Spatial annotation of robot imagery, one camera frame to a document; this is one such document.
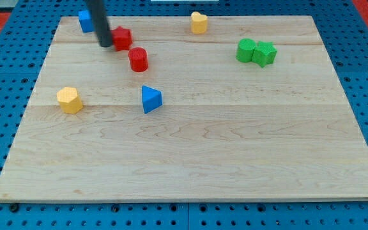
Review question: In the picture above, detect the light wooden board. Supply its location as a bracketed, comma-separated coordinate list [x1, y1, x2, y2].
[0, 16, 368, 204]

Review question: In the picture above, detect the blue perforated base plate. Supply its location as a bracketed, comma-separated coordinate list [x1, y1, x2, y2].
[0, 1, 368, 229]

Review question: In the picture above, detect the green star block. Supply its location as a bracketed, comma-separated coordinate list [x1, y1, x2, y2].
[252, 41, 277, 68]

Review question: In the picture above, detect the red cylinder block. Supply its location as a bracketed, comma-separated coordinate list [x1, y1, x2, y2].
[128, 47, 148, 72]

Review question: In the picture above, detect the blue cube block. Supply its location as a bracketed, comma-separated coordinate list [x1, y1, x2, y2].
[78, 10, 94, 33]

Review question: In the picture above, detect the green cylinder block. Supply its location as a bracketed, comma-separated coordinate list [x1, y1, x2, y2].
[236, 38, 256, 63]

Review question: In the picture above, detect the yellow heart block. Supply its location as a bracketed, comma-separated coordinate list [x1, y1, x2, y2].
[190, 11, 208, 34]

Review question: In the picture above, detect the blue triangle block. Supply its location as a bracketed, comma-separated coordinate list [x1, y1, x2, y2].
[142, 86, 162, 114]

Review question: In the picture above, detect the yellow hexagon block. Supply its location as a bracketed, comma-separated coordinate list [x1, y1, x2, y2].
[56, 87, 83, 114]

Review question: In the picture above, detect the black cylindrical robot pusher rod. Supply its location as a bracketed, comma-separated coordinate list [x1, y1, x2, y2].
[85, 0, 112, 47]

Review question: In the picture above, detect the red star block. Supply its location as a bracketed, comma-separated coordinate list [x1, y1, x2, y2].
[111, 26, 133, 51]

